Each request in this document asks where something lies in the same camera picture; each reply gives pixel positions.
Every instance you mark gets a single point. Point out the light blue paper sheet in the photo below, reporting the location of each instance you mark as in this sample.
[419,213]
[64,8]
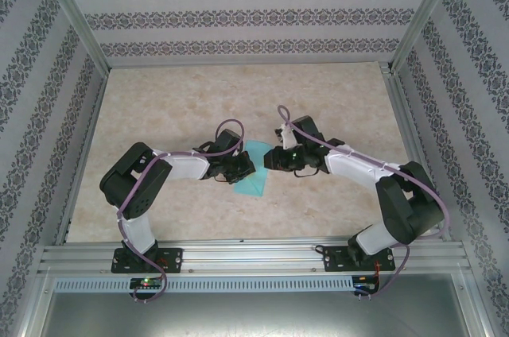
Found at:
[254,186]

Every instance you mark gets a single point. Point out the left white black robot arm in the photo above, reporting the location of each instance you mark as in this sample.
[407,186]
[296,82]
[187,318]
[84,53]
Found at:
[187,168]

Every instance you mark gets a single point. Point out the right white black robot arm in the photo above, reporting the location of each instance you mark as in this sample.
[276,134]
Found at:
[350,166]

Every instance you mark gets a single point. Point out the grey metal sheet panel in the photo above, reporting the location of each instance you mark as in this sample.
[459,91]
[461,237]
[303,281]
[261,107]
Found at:
[254,317]

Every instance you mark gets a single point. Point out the aluminium mounting rail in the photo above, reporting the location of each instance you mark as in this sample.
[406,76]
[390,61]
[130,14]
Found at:
[254,253]

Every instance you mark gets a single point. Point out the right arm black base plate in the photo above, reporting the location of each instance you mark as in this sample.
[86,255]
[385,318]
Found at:
[334,259]

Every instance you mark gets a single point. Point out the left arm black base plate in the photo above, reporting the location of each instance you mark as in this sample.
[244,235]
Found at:
[173,259]

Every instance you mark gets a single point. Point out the aluminium side rail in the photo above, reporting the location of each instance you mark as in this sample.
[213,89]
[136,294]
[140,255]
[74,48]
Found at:
[410,134]
[87,134]

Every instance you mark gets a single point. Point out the aluminium frame post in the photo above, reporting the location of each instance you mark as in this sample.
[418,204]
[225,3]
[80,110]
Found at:
[426,11]
[75,11]

